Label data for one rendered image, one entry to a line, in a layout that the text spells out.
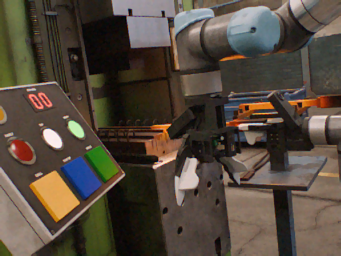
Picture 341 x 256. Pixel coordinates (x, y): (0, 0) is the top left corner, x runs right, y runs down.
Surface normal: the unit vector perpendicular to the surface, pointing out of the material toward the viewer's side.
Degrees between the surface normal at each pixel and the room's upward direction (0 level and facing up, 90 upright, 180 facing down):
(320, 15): 130
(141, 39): 90
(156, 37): 90
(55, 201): 60
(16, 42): 90
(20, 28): 90
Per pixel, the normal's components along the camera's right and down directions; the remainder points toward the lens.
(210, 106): -0.83, 0.19
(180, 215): 0.78, -0.01
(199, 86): -0.18, 0.18
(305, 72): -0.66, 0.20
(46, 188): 0.77, -0.57
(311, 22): -0.24, 0.78
